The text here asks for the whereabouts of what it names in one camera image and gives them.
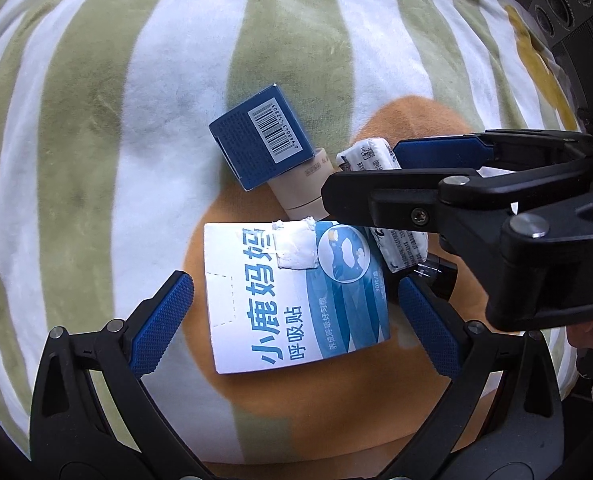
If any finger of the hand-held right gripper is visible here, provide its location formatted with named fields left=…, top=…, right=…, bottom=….
left=321, top=157, right=593, bottom=262
left=393, top=130, right=593, bottom=170

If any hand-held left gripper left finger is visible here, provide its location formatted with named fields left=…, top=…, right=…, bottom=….
left=29, top=270, right=197, bottom=467

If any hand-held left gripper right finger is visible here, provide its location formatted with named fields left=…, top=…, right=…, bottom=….
left=399, top=276, right=565, bottom=462

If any white packet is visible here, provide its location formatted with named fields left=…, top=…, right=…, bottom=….
left=369, top=227, right=430, bottom=274
left=335, top=137, right=403, bottom=174

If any white and blue box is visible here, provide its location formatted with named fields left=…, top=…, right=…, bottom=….
left=203, top=219, right=392, bottom=375

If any person's right hand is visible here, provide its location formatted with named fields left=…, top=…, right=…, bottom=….
left=567, top=318, right=593, bottom=358

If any small black object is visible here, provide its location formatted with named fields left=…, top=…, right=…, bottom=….
left=415, top=254, right=458, bottom=302

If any beige cylindrical tube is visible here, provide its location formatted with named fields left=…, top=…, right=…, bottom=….
left=268, top=146, right=333, bottom=220

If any small blue barcode box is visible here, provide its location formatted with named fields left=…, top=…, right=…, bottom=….
left=208, top=83, right=314, bottom=192

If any green striped printed blanket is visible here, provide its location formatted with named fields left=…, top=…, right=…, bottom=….
left=0, top=0, right=585, bottom=466

